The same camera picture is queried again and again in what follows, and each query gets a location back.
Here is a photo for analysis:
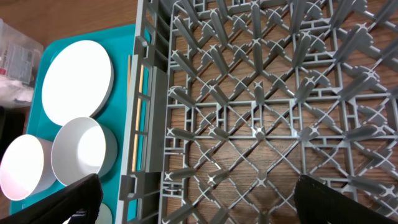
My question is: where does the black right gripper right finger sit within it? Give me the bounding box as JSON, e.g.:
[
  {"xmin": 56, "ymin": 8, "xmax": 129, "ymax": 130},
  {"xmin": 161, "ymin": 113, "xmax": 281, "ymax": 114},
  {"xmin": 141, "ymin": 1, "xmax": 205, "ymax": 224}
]
[{"xmin": 294, "ymin": 175, "xmax": 397, "ymax": 224}]

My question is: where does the grey dishwasher rack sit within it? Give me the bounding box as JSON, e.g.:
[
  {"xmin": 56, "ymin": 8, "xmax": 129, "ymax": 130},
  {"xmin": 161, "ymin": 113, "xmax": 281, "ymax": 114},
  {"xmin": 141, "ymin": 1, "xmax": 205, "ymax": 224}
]
[{"xmin": 116, "ymin": 0, "xmax": 397, "ymax": 223}]

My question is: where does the grey bowl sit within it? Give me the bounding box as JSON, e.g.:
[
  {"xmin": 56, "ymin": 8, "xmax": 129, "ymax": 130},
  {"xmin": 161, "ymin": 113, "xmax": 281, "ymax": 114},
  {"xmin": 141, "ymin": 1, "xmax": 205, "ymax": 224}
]
[{"xmin": 51, "ymin": 117, "xmax": 118, "ymax": 186}]

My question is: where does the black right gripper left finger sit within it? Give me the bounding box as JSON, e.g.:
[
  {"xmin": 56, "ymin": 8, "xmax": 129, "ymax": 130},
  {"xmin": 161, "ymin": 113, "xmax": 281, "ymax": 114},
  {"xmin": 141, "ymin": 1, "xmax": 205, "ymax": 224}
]
[{"xmin": 1, "ymin": 174, "xmax": 103, "ymax": 224}]

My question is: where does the black plastic tray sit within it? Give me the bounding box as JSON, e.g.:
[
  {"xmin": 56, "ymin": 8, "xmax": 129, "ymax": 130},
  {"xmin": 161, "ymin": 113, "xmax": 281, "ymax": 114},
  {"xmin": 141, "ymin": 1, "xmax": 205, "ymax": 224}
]
[{"xmin": 0, "ymin": 106, "xmax": 25, "ymax": 159}]

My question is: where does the teal serving tray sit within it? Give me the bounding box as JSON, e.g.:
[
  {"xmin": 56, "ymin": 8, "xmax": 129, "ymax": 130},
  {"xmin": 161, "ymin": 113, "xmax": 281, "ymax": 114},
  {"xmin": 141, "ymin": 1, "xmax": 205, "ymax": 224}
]
[{"xmin": 26, "ymin": 24, "xmax": 135, "ymax": 219}]

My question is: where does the white cup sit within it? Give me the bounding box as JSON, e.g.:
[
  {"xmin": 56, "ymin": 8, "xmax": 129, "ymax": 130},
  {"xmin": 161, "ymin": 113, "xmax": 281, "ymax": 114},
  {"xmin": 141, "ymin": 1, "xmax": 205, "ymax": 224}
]
[{"xmin": 1, "ymin": 134, "xmax": 56, "ymax": 201}]

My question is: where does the wooden chopstick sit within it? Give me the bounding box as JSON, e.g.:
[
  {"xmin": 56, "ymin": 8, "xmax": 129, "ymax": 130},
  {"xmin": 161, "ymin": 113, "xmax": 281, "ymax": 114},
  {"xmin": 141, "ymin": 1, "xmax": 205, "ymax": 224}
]
[
  {"xmin": 127, "ymin": 54, "xmax": 131, "ymax": 98},
  {"xmin": 131, "ymin": 65, "xmax": 144, "ymax": 172}
]

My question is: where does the large white plate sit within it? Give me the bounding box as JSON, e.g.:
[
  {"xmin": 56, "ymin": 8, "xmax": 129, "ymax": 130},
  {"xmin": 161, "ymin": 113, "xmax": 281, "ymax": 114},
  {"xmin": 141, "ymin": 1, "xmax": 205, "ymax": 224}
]
[{"xmin": 42, "ymin": 40, "xmax": 114, "ymax": 126}]

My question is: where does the white napkin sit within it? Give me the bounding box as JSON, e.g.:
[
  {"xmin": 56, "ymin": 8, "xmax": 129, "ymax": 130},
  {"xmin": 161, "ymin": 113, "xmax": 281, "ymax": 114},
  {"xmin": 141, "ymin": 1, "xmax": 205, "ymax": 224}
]
[{"xmin": 1, "ymin": 75, "xmax": 34, "ymax": 108}]

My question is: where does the clear plastic waste bin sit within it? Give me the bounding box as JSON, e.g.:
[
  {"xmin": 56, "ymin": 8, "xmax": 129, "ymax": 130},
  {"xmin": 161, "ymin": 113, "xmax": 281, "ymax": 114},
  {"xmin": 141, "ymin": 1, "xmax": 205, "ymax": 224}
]
[{"xmin": 1, "ymin": 21, "xmax": 44, "ymax": 89}]

